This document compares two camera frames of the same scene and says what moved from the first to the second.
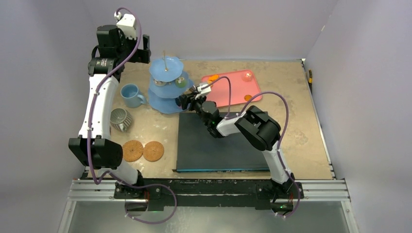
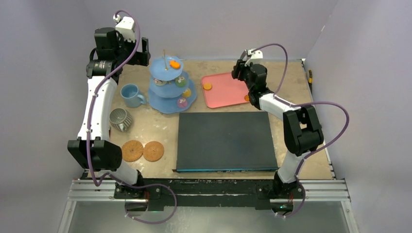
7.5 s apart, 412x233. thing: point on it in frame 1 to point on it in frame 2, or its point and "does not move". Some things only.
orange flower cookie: x=213 y=77 to x=174 y=64
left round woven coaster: x=132 y=150 does not move
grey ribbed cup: x=120 y=119 does not move
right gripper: x=185 y=100 to x=240 y=70
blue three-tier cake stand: x=167 y=83 does not move
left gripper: x=142 y=56 does not move
